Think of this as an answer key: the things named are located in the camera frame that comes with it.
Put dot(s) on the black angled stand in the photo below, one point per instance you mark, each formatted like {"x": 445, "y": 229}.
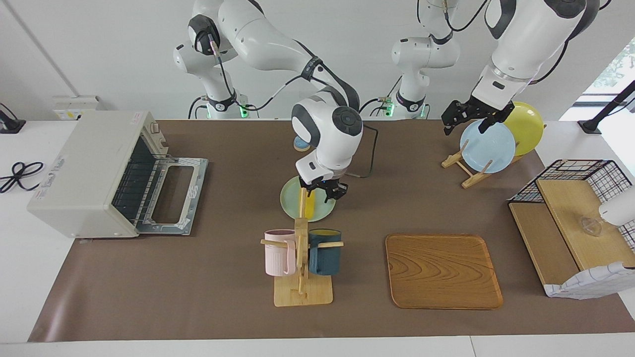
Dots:
{"x": 603, "y": 113}

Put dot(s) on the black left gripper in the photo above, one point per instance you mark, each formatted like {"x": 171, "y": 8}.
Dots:
{"x": 478, "y": 110}

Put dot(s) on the dark teal mug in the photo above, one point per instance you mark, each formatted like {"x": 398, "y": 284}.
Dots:
{"x": 327, "y": 258}

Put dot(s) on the small clear glass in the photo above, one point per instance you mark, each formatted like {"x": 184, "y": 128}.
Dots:
{"x": 592, "y": 226}

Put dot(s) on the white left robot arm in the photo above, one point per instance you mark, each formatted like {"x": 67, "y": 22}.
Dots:
{"x": 526, "y": 39}

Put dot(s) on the wooden mug rack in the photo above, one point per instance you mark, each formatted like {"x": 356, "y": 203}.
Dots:
{"x": 301, "y": 292}

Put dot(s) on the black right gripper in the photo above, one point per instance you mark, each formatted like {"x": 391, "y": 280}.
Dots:
{"x": 322, "y": 184}

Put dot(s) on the small black clamp mount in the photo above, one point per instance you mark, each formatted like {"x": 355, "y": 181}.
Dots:
{"x": 10, "y": 126}

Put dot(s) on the brown wooden tray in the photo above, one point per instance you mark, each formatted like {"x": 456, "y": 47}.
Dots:
{"x": 441, "y": 272}

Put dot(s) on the white wall socket box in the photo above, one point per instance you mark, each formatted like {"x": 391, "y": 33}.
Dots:
{"x": 72, "y": 106}

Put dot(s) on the light blue plate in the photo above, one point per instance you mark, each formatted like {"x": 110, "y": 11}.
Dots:
{"x": 488, "y": 148}

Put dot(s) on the brown table mat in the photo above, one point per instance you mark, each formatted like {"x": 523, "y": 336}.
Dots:
{"x": 213, "y": 277}

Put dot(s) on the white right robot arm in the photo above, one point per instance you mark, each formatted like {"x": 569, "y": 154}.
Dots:
{"x": 268, "y": 44}

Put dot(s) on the white cylindrical object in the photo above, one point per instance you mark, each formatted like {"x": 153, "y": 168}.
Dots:
{"x": 620, "y": 207}

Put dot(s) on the white toaster oven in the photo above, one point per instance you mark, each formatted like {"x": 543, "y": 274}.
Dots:
{"x": 74, "y": 178}

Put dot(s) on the pink mug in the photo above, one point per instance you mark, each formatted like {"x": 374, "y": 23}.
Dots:
{"x": 278, "y": 255}

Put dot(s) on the white checked cloth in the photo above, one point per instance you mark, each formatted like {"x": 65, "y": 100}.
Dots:
{"x": 590, "y": 285}

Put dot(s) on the blue service bell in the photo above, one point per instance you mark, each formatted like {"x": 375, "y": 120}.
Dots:
{"x": 299, "y": 145}

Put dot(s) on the light green plate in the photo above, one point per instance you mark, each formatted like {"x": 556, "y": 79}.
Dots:
{"x": 290, "y": 201}

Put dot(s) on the yellow plate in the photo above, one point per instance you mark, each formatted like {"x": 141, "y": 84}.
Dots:
{"x": 528, "y": 129}

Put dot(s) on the wooden plate rack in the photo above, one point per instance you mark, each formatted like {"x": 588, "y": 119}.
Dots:
{"x": 474, "y": 179}

